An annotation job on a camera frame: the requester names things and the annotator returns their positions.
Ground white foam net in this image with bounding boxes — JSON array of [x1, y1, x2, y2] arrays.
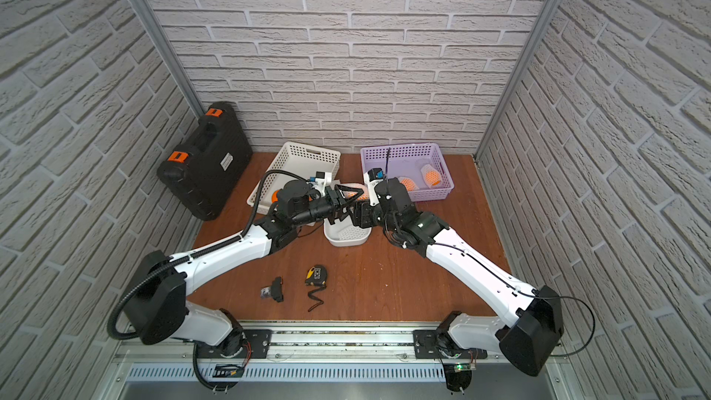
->
[[334, 220, 370, 241]]

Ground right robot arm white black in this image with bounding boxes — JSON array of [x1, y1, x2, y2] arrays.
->
[[352, 177, 564, 376]]

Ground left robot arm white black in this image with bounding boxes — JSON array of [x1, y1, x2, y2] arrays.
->
[[107, 178, 366, 352]]

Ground white plastic tub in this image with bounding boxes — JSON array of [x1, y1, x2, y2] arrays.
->
[[323, 218, 372, 247]]

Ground white perforated plastic basket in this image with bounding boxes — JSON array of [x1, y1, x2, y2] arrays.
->
[[257, 142, 341, 215]]

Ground yellow black tape measure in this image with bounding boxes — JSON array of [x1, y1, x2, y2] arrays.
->
[[305, 265, 328, 288]]

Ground purple perforated plastic basket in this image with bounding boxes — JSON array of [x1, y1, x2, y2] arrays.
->
[[360, 143, 455, 202]]

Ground small black gripper part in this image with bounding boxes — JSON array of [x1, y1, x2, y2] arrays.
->
[[260, 276, 284, 303]]

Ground black plastic tool case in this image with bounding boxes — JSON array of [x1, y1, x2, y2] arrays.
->
[[157, 101, 253, 220]]

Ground aluminium mounting rail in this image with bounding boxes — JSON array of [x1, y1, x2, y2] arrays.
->
[[101, 317, 531, 394]]

